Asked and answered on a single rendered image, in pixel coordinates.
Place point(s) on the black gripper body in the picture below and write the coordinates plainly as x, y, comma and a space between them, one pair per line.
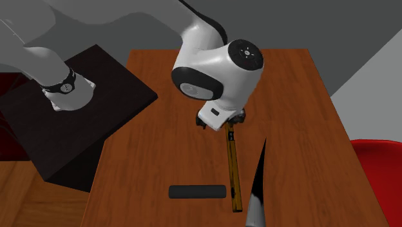
237, 117

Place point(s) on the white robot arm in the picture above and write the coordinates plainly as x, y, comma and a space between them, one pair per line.
213, 63

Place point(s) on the yellow and black pencil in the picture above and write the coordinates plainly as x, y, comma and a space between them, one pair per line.
233, 169

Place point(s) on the black and silver knife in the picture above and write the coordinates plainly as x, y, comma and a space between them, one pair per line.
258, 188

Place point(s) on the black cylinder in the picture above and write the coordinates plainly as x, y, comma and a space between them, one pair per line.
197, 191

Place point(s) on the brown wooden table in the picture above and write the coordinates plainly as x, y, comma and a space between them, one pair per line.
150, 141

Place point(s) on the black robot stand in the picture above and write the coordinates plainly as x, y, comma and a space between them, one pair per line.
94, 107

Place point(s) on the red chair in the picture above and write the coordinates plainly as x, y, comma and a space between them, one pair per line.
381, 176

